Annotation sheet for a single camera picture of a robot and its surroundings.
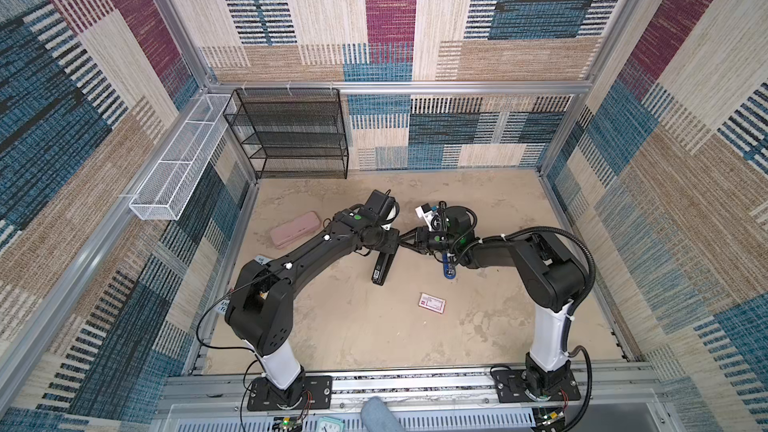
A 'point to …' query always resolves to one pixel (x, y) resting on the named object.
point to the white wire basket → (164, 194)
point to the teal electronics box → (330, 424)
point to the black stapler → (384, 262)
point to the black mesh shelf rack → (290, 133)
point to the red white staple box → (432, 303)
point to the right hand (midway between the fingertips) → (398, 244)
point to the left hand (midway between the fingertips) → (393, 237)
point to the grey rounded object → (378, 417)
